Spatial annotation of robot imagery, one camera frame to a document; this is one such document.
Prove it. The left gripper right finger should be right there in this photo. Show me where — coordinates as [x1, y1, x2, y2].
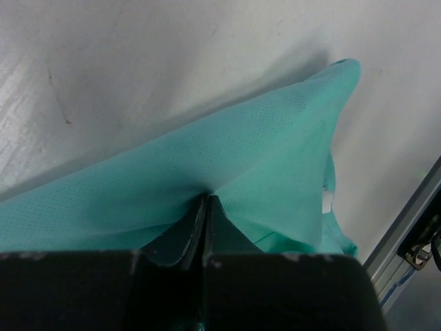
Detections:
[203, 196, 263, 330]

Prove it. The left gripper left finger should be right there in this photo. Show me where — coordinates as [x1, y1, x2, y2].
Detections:
[130, 194, 209, 330]

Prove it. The mint green t-shirt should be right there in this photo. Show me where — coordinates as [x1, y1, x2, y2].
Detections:
[1, 59, 361, 256]

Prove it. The aluminium rail frame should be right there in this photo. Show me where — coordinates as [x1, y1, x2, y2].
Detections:
[364, 160, 440, 312]

